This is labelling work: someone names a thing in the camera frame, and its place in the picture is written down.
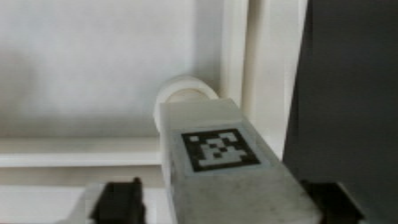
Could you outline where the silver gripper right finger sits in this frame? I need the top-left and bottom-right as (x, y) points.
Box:
(300, 180), (364, 224)

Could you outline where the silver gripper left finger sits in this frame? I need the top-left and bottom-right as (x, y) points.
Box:
(90, 177), (145, 224)

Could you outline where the white table leg with tag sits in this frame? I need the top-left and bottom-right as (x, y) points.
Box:
(153, 76), (321, 224)

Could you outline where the white square table top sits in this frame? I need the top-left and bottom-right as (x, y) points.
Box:
(0, 0), (250, 224)

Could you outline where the white right fence wall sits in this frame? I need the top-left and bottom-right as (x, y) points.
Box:
(241, 0), (307, 157)

